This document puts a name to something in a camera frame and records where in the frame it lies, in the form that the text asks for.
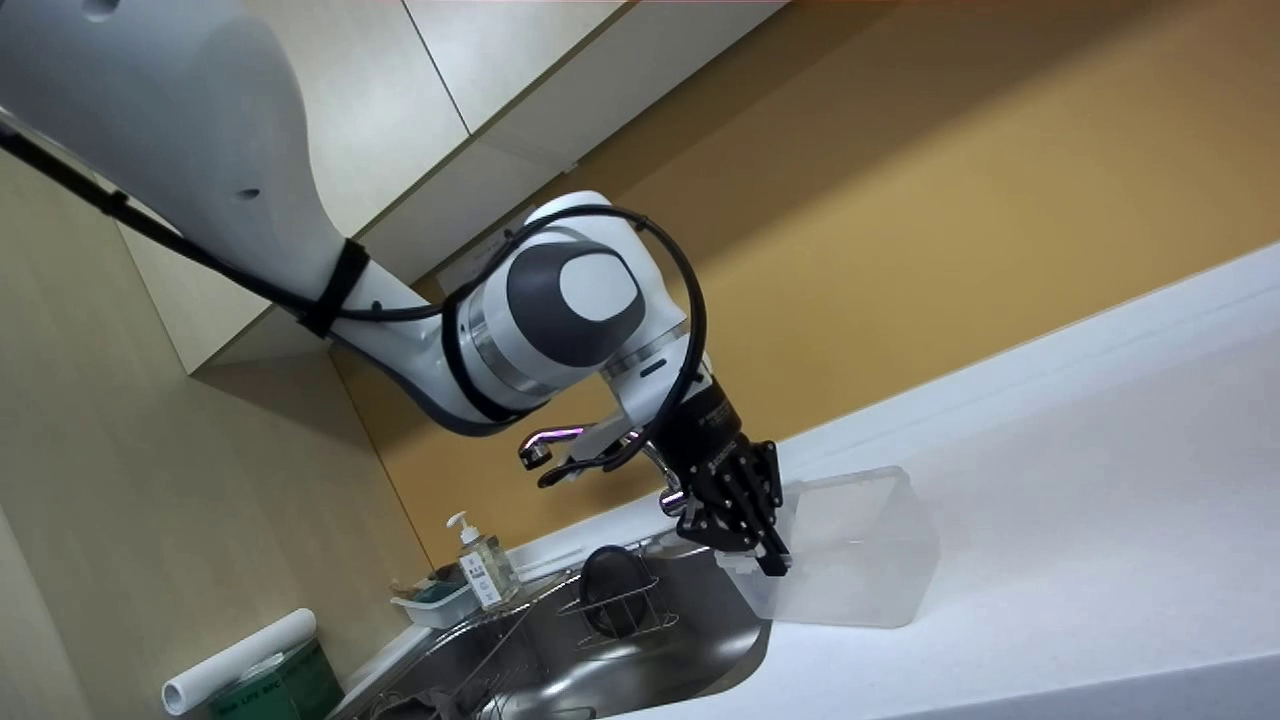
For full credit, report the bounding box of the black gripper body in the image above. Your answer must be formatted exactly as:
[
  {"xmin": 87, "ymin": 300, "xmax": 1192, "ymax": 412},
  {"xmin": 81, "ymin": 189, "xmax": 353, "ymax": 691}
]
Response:
[{"xmin": 652, "ymin": 380, "xmax": 750, "ymax": 504}]

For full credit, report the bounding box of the clear plastic bowl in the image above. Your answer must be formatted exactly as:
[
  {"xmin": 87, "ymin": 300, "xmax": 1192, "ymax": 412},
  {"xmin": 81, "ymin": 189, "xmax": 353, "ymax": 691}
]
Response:
[{"xmin": 714, "ymin": 468, "xmax": 940, "ymax": 628}]

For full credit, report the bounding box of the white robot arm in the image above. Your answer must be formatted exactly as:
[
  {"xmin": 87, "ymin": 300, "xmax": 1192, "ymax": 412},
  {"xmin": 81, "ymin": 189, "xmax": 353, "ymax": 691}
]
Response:
[{"xmin": 0, "ymin": 0, "xmax": 790, "ymax": 578}]

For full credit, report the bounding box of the stainless steel sink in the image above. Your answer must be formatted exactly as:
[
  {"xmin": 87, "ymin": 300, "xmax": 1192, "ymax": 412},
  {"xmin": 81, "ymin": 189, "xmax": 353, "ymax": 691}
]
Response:
[{"xmin": 332, "ymin": 539, "xmax": 771, "ymax": 720}]

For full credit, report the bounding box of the black cup in rack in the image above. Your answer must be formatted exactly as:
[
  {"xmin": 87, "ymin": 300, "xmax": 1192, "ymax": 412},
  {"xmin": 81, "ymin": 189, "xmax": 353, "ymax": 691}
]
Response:
[{"xmin": 578, "ymin": 546, "xmax": 661, "ymax": 640}]

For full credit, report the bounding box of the soap dispenser bottle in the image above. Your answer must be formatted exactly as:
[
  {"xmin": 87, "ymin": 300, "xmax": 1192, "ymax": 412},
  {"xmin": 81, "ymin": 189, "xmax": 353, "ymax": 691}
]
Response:
[{"xmin": 449, "ymin": 512, "xmax": 516, "ymax": 608}]

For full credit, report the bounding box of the white soap dish tray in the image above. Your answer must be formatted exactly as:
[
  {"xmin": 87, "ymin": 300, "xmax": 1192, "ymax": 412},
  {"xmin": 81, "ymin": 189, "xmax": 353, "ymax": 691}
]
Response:
[{"xmin": 391, "ymin": 565, "xmax": 480, "ymax": 628}]

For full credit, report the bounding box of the green bin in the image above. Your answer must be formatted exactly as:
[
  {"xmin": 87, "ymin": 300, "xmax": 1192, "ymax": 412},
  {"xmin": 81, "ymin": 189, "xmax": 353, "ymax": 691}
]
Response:
[{"xmin": 208, "ymin": 640, "xmax": 342, "ymax": 720}]

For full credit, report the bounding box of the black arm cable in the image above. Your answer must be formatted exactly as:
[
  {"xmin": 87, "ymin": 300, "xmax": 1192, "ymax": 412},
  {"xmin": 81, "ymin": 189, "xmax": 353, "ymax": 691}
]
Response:
[{"xmin": 0, "ymin": 123, "xmax": 711, "ymax": 436}]

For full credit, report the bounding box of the upper wall cabinet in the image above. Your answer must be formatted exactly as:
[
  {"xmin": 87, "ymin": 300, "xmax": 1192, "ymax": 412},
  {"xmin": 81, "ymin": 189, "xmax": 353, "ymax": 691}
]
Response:
[{"xmin": 117, "ymin": 0, "xmax": 790, "ymax": 378}]

